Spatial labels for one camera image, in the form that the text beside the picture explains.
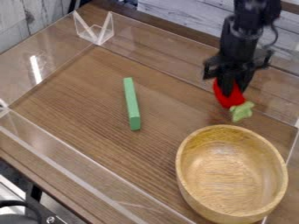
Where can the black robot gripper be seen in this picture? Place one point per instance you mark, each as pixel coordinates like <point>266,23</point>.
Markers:
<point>220,64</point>

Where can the red plush strawberry toy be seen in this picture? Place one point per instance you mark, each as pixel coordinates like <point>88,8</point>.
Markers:
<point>235,103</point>

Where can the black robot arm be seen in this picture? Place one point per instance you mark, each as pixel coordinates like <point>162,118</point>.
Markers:
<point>248,34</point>

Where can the green rectangular block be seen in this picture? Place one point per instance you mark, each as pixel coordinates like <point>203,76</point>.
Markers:
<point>131,103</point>

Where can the wooden bowl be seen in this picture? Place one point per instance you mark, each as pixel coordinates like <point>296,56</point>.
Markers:
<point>231,174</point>

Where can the clear acrylic corner bracket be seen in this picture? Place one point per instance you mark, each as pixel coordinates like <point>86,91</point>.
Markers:
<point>95,34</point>

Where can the clear acrylic tray wall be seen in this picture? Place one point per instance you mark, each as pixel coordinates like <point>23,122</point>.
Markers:
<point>44,148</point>

